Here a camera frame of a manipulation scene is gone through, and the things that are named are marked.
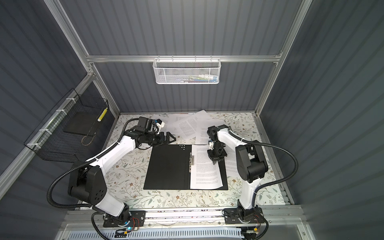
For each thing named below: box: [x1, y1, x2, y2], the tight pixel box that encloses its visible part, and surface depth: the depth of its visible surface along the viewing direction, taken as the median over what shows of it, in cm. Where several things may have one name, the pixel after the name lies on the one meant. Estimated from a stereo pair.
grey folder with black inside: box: [143, 144, 229, 191], surface depth 91 cm
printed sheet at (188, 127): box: [164, 109, 207, 142], surface depth 115 cm
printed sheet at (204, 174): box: [190, 144, 223, 190], surface depth 90 cm
